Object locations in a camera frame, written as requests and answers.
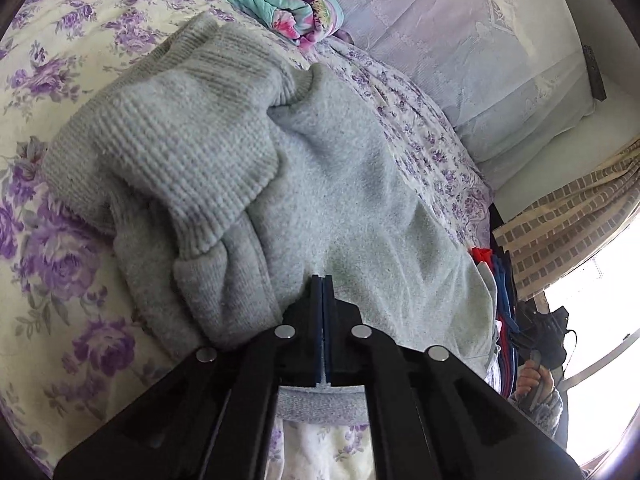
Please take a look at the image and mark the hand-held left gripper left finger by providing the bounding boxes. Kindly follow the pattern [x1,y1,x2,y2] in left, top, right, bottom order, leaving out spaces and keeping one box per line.
[52,274,326,480]

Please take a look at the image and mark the blue garment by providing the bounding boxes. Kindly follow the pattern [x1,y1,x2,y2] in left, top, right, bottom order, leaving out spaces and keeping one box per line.
[492,255,522,396]

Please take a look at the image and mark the person's right hand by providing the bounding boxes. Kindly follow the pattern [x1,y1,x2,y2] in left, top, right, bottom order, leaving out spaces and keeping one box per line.
[510,359,555,405]

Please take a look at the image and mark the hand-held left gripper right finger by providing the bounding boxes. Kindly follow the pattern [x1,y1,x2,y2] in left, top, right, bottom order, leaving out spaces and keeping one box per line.
[324,274,583,480]

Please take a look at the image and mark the lavender lace covered bedding pile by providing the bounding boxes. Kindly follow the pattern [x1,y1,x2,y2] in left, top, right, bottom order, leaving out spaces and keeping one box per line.
[280,0,596,161]

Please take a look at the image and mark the brick pattern curtain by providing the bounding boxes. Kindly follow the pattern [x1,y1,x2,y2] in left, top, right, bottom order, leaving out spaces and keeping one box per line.
[492,140,640,301]

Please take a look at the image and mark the grey pants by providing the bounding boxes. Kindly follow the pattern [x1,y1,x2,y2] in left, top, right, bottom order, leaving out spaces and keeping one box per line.
[42,12,501,423]

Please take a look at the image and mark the bed with purple floral sheet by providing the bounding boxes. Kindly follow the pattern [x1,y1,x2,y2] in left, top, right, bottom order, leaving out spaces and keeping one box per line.
[0,0,496,480]

